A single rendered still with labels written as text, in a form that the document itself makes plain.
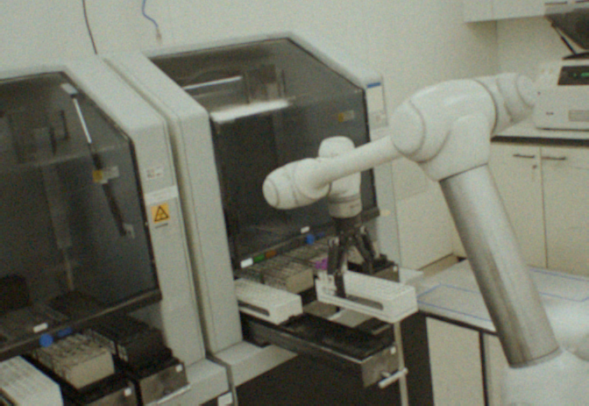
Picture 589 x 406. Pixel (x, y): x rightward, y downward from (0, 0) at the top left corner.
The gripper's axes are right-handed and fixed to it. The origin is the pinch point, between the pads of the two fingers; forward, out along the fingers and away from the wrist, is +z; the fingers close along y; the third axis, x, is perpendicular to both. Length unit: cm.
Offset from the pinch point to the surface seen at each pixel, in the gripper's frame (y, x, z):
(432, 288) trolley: 27.1, -4.1, 9.8
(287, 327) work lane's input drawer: -14.4, 14.6, 11.1
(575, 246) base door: 217, 61, 65
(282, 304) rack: -13.5, 16.7, 4.9
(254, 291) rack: -11.0, 33.7, 5.2
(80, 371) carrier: -70, 28, 5
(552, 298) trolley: 38, -37, 10
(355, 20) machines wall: 153, 143, -70
